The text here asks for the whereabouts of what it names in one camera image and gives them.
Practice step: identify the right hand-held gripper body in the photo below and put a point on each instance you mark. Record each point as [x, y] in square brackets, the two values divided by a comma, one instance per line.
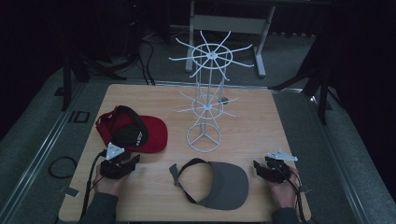
[277, 171]

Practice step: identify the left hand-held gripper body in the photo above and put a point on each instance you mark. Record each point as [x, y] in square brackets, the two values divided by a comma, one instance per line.
[113, 168]

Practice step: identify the red and black visor cap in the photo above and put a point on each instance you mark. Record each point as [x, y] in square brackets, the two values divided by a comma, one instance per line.
[154, 133]

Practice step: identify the person's left hand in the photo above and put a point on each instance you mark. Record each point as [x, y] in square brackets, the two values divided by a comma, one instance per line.
[107, 186]

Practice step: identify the person's right hand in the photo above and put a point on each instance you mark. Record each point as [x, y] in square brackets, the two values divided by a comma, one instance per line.
[285, 194]

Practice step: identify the grey tape piece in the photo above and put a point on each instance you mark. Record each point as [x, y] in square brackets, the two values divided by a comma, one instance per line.
[70, 191]
[305, 189]

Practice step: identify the black tripod stand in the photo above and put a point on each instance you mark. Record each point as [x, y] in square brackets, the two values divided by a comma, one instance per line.
[66, 84]
[322, 93]

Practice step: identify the white metal desk frame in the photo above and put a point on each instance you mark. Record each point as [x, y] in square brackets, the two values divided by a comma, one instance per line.
[230, 24]

